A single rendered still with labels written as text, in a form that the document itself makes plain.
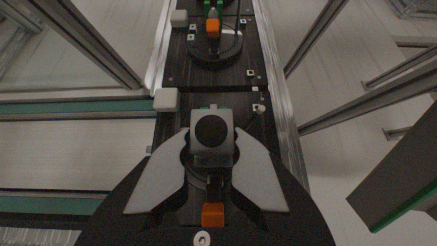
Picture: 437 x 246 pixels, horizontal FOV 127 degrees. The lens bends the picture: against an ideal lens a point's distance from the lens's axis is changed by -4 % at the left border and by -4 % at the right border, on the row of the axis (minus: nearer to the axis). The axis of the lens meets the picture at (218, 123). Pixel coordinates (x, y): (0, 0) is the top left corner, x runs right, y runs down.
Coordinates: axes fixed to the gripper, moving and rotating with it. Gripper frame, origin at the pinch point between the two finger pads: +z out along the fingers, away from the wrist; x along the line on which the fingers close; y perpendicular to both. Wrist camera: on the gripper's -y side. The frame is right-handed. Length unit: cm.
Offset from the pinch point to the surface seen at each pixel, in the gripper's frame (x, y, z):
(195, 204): -3.4, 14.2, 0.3
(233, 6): 6.0, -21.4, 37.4
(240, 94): 5.6, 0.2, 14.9
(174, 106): -7.7, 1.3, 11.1
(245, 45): 7.9, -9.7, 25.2
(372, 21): 71, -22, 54
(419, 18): 94, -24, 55
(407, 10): 86, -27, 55
